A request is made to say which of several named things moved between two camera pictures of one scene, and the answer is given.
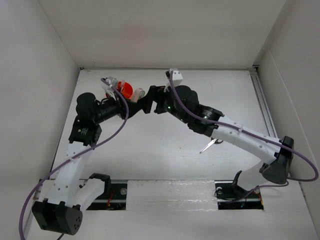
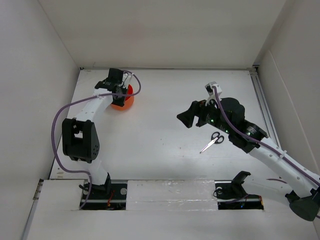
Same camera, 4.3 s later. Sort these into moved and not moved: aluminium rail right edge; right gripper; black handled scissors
Moved: right gripper
Not moved: aluminium rail right edge; black handled scissors
